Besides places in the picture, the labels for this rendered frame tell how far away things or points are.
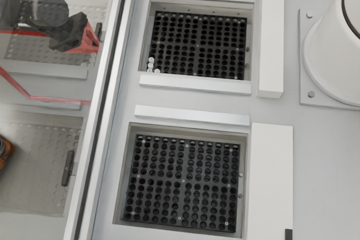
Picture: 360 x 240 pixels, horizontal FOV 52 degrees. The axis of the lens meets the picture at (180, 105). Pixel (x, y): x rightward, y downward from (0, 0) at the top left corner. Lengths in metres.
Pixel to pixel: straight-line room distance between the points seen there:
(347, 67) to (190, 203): 0.39
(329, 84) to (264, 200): 0.27
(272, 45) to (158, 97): 0.26
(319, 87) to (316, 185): 0.20
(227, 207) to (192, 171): 0.11
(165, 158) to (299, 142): 0.27
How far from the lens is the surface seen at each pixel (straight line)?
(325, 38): 0.74
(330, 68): 0.76
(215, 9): 0.95
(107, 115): 0.72
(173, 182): 0.77
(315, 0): 0.93
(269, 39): 0.80
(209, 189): 0.76
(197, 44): 0.88
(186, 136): 0.85
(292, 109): 0.79
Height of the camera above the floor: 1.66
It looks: 69 degrees down
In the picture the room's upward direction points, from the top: 4 degrees counter-clockwise
